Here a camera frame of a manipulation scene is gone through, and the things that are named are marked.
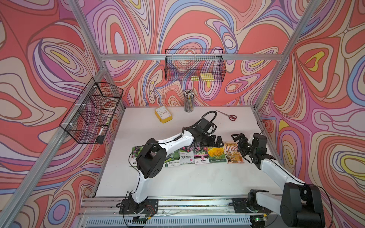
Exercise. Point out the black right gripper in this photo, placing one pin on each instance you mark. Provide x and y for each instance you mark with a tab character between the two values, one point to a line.
244	139

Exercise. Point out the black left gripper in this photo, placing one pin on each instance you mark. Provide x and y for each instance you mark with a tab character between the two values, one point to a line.
212	144

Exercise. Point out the yellow sunflower seed packet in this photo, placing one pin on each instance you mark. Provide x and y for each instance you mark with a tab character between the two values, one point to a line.
216	155

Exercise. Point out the purple pink flower seed packet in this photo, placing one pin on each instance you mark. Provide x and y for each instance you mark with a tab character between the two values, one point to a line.
201	155

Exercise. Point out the mixed colour flower seed packet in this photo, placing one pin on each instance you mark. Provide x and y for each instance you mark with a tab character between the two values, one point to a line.
186	155

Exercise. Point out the green gourd seed packet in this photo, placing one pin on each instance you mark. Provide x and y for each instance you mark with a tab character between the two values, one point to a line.
172	160

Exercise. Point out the green leaf seed packet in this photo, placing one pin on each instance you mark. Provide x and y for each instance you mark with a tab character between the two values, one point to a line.
134	154

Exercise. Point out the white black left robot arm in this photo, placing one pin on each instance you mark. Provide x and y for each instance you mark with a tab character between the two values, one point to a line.
150	161

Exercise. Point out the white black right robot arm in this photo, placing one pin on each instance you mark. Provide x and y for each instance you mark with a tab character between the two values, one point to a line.
300	204

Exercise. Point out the striped pencil cup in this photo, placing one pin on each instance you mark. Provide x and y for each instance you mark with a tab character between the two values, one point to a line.
188	100

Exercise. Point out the yellow square alarm clock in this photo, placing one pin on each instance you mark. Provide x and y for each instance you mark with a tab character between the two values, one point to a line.
163	114

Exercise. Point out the yellow sticky notes pad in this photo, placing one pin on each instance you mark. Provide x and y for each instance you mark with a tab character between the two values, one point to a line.
207	77

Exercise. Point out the red handled scissors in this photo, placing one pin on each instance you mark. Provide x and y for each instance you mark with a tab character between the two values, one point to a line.
230	117

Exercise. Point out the black wire basket back wall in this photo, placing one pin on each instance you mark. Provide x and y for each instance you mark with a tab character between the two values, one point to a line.
182	63

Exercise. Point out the black wire basket wall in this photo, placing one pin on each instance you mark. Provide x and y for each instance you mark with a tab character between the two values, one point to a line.
90	118
182	63

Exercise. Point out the aluminium frame post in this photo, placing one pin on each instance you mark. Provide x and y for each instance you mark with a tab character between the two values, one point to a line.
103	73

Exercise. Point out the black wire basket left wall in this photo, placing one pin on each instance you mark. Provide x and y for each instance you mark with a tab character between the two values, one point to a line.
90	118

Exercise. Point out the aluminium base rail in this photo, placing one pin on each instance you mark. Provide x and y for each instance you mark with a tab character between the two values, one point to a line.
177	212

